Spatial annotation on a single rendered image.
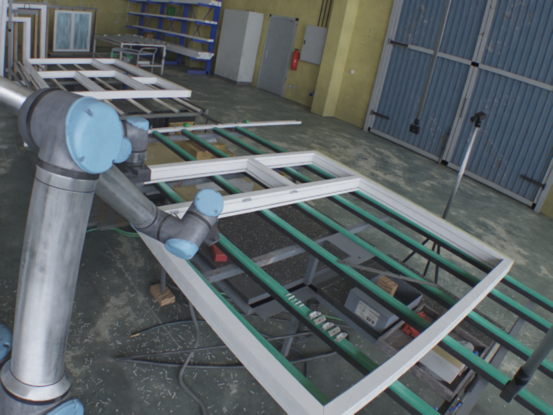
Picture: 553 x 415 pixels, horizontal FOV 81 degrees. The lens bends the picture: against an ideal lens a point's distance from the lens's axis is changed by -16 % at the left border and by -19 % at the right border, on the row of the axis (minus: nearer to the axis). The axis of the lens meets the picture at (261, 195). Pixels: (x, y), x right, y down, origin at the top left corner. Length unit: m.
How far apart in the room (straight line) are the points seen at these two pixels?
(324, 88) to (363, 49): 1.25
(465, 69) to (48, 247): 7.29
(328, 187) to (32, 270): 1.75
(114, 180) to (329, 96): 8.03
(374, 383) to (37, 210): 0.87
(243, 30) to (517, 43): 6.88
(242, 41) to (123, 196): 9.96
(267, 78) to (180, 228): 9.70
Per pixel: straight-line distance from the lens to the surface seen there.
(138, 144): 1.46
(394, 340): 1.75
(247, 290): 1.76
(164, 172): 1.99
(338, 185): 2.24
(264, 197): 1.85
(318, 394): 1.07
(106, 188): 0.94
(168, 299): 2.48
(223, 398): 2.06
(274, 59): 10.55
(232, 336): 1.07
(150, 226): 1.14
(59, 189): 0.65
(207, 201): 1.13
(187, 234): 1.10
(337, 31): 8.72
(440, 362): 1.61
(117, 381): 2.10
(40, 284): 0.71
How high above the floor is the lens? 1.69
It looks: 24 degrees down
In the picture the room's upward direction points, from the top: 11 degrees clockwise
